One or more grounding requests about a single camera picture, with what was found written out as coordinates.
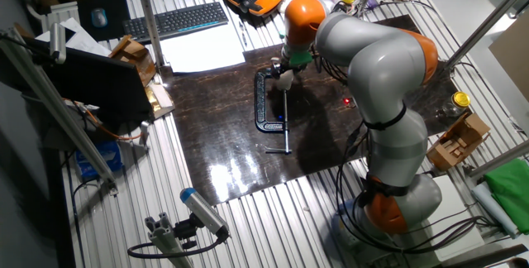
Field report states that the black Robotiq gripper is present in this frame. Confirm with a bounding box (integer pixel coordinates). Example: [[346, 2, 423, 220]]
[[270, 56, 307, 79]]

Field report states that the white translucent plastic jar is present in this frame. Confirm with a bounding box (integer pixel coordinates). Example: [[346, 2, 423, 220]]
[[274, 75, 294, 92]]

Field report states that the black C-clamp with steel screw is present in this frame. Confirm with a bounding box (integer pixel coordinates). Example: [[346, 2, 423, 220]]
[[253, 68, 293, 155]]

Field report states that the glass jar with yellow lid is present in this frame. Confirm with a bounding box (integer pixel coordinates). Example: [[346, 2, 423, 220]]
[[441, 91, 471, 119]]

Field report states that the green flange adapter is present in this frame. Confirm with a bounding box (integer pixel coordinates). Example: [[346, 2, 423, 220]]
[[288, 49, 314, 67]]

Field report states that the large white paper sheet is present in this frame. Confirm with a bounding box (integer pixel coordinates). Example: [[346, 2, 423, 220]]
[[159, 23, 246, 74]]

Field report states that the dark brown marble pattern mat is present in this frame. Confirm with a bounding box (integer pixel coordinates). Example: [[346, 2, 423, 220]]
[[163, 14, 462, 207]]

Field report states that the black computer keyboard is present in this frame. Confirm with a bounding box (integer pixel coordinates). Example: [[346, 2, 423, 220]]
[[122, 2, 230, 45]]

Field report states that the gold foil box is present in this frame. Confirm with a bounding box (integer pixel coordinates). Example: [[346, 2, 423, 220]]
[[144, 84, 175, 120]]

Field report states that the brown wooden box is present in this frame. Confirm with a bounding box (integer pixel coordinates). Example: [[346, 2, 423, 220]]
[[108, 35, 157, 88]]

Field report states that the black flat monitor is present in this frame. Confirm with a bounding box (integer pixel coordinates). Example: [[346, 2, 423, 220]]
[[16, 36, 155, 125]]

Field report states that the grey computer mouse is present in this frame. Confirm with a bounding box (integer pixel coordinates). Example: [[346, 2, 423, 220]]
[[91, 7, 108, 29]]

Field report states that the stack of white papers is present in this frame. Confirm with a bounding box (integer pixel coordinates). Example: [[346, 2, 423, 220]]
[[35, 17, 112, 58]]

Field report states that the black mouse pad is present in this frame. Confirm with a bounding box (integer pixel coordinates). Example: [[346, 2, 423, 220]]
[[76, 0, 131, 42]]

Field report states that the blue plastic packet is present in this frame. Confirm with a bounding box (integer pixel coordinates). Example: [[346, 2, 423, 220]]
[[75, 141, 124, 180]]

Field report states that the short aluminium profile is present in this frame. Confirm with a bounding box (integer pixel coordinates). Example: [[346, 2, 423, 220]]
[[144, 212, 195, 268]]

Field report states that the white base board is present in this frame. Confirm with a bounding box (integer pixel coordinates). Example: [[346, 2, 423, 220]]
[[412, 175, 484, 261]]

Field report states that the brown cardboard sheet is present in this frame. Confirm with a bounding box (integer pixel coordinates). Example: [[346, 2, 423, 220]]
[[488, 11, 529, 103]]

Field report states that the silver bar webcam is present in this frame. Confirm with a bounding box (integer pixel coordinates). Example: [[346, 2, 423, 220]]
[[49, 22, 67, 65]]

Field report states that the white paper roll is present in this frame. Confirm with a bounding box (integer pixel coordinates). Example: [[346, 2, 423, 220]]
[[470, 181, 520, 239]]

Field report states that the green cloth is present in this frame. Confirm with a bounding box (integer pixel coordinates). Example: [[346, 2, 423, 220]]
[[484, 158, 529, 235]]

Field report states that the silver camera with blue end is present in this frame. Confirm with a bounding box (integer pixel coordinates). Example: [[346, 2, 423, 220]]
[[179, 187, 231, 238]]

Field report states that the orange cable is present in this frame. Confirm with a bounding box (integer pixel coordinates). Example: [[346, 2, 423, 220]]
[[61, 97, 144, 141]]

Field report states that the black camera cable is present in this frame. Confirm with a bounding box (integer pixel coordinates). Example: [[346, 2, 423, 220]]
[[126, 228, 229, 260]]

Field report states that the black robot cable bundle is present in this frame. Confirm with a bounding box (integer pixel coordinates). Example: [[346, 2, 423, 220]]
[[334, 122, 499, 256]]

